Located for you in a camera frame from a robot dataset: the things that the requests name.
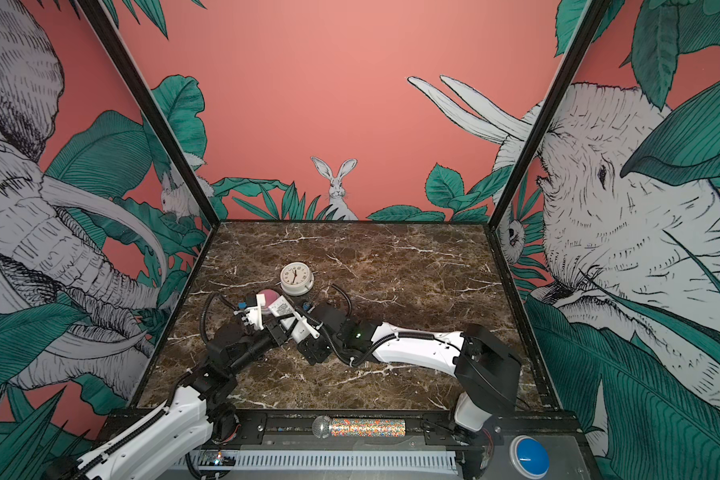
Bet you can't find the white remote control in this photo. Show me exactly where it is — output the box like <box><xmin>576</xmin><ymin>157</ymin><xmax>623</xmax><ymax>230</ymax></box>
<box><xmin>268</xmin><ymin>296</ymin><xmax>320</xmax><ymax>343</ymax></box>

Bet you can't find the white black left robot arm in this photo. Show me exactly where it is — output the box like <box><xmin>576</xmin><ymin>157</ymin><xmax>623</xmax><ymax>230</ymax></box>
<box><xmin>42</xmin><ymin>317</ymin><xmax>295</xmax><ymax>479</ymax></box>

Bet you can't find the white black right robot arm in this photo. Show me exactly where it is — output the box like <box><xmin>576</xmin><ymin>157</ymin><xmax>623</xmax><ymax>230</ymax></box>
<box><xmin>281</xmin><ymin>304</ymin><xmax>522</xmax><ymax>432</ymax></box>

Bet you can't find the pink white round container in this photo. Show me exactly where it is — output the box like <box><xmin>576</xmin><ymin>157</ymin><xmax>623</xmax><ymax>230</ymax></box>
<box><xmin>256</xmin><ymin>289</ymin><xmax>280</xmax><ymax>309</ymax></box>

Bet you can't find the white round alarm clock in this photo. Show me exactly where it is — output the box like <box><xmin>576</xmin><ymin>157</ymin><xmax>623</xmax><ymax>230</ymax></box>
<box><xmin>280</xmin><ymin>262</ymin><xmax>314</xmax><ymax>296</ymax></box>

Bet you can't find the glitter tube with ball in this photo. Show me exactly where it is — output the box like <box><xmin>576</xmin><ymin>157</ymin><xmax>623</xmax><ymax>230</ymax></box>
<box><xmin>312</xmin><ymin>415</ymin><xmax>406</xmax><ymax>438</ymax></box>

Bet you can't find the small green circuit board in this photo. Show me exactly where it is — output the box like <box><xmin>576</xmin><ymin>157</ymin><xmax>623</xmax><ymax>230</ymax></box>
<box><xmin>197</xmin><ymin>450</ymin><xmax>237</xmax><ymax>470</ymax></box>

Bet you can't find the blue push button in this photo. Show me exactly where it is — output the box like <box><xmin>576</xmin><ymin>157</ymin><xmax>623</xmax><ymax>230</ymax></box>
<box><xmin>509</xmin><ymin>435</ymin><xmax>550</xmax><ymax>480</ymax></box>

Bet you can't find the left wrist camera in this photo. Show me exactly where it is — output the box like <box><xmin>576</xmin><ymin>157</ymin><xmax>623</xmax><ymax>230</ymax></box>
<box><xmin>236</xmin><ymin>293</ymin><xmax>266</xmax><ymax>331</ymax></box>

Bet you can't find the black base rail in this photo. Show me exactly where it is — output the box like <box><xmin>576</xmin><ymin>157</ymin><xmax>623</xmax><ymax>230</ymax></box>
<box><xmin>223</xmin><ymin>409</ymin><xmax>584</xmax><ymax>447</ymax></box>

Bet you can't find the white slotted cable duct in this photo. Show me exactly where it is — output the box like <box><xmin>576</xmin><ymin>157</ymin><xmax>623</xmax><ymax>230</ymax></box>
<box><xmin>190</xmin><ymin>450</ymin><xmax>460</xmax><ymax>475</ymax></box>

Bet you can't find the black left frame post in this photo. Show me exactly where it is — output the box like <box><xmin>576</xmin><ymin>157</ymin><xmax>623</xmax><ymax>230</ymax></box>
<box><xmin>76</xmin><ymin>0</ymin><xmax>220</xmax><ymax>229</ymax></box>

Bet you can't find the black frame post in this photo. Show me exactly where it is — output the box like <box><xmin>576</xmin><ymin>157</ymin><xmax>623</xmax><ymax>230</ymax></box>
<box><xmin>488</xmin><ymin>0</ymin><xmax>611</xmax><ymax>232</ymax></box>
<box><xmin>76</xmin><ymin>0</ymin><xmax>220</xmax><ymax>229</ymax></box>

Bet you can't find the black right frame post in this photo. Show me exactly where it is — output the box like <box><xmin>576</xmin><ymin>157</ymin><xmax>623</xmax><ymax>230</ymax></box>
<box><xmin>488</xmin><ymin>0</ymin><xmax>611</xmax><ymax>232</ymax></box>

